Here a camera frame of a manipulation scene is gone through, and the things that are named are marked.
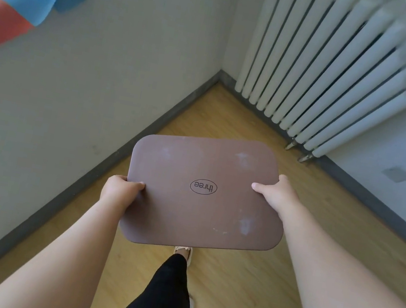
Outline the person's left white shoe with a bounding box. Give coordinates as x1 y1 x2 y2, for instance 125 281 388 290
172 244 194 267

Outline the person's right hand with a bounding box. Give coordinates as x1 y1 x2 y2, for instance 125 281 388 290
246 169 303 226

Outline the person's left leg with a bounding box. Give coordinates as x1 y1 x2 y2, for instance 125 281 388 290
111 243 201 308

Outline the person's left hand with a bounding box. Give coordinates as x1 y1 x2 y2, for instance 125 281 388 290
97 172 147 220

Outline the person's left forearm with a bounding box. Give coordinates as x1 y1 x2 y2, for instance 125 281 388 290
0 183 128 308

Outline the brown-lidded white box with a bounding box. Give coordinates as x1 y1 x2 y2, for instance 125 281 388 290
116 120 298 269

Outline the white radiator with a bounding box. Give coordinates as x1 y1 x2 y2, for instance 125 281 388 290
224 0 406 182

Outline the person's right forearm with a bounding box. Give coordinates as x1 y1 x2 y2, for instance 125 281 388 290
266 209 406 308

